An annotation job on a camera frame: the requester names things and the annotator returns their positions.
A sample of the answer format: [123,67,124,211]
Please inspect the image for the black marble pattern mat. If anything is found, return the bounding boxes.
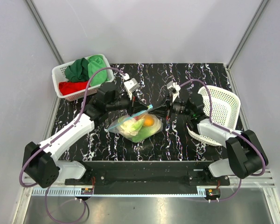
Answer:
[60,63,231,161]

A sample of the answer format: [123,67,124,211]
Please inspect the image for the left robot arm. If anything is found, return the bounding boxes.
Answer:
[20,81,152,188]

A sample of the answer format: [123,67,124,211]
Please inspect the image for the clear zip top bag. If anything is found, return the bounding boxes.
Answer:
[107,105,163,143]

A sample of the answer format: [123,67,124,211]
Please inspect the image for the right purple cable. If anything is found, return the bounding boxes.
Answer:
[179,79,269,201]

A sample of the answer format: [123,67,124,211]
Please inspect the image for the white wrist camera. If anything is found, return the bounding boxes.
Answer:
[167,81,181,102]
[123,73,140,100]

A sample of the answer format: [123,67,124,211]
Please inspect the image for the white oval basket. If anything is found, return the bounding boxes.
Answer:
[186,85,241,147]

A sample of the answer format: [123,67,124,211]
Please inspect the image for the light green cloth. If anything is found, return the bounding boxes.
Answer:
[87,55,107,87]

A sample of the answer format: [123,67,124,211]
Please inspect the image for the dark green cloth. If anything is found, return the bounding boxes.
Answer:
[64,58,89,82]

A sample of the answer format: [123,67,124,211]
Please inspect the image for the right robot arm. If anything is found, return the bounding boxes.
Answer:
[151,93,268,185]

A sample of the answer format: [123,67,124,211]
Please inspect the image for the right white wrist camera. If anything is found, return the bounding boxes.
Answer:
[167,81,181,102]

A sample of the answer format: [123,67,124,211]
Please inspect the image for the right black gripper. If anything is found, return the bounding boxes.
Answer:
[148,93,193,120]

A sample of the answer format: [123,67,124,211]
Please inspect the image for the red cloth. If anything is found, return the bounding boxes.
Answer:
[58,81,90,96]

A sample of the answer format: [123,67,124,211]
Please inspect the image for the left aluminium frame post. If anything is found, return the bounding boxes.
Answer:
[24,0,64,65]

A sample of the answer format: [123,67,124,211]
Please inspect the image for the fake white cauliflower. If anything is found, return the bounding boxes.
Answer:
[118,119,138,137]

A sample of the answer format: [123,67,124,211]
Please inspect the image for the right aluminium frame post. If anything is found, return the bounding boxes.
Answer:
[226,0,271,70]

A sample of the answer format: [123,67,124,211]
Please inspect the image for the aluminium frame post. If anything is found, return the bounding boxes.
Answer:
[226,0,271,70]
[24,0,64,65]

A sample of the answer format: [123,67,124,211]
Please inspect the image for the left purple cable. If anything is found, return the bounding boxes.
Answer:
[19,67,129,222]

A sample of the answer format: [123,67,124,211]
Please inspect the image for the purple cable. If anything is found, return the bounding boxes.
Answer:
[19,67,129,222]
[179,79,269,201]

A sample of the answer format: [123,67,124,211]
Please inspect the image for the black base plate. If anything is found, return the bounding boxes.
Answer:
[64,160,259,196]

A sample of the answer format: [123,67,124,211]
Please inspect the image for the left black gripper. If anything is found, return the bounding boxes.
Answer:
[107,90,148,117]

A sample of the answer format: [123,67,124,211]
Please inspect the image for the fake orange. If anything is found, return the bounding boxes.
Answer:
[143,115,154,127]

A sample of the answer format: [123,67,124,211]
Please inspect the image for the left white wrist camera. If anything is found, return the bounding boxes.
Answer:
[123,73,140,100]

